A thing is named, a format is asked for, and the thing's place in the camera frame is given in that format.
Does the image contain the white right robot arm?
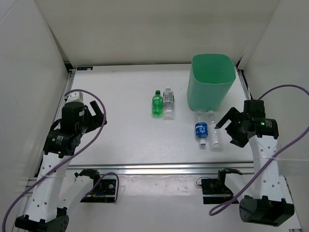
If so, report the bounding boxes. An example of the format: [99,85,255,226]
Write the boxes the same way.
[216,100,295,227]

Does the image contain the green plastic soda bottle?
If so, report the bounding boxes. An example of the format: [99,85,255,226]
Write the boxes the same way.
[152,90,163,117]

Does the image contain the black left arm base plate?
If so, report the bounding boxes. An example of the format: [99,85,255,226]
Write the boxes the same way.
[80,174,118,203]

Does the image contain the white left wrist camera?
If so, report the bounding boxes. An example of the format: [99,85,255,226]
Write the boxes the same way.
[65,91,84,104]

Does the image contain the clear unlabeled plastic bottle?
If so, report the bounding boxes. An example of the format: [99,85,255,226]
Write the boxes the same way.
[207,111,223,152]

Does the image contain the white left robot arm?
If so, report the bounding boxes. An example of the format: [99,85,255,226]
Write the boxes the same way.
[14,100,107,232]

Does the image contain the green plastic bin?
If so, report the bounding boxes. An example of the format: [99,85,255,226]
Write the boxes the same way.
[187,54,236,111]

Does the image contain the clear water bottle orange label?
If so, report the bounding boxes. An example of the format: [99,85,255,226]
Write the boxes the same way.
[163,87,174,120]

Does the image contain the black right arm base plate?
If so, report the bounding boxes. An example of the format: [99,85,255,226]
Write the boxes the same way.
[201,178,234,204]

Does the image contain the clear bottle blue label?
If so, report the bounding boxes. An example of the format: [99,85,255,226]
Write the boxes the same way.
[195,109,209,146]

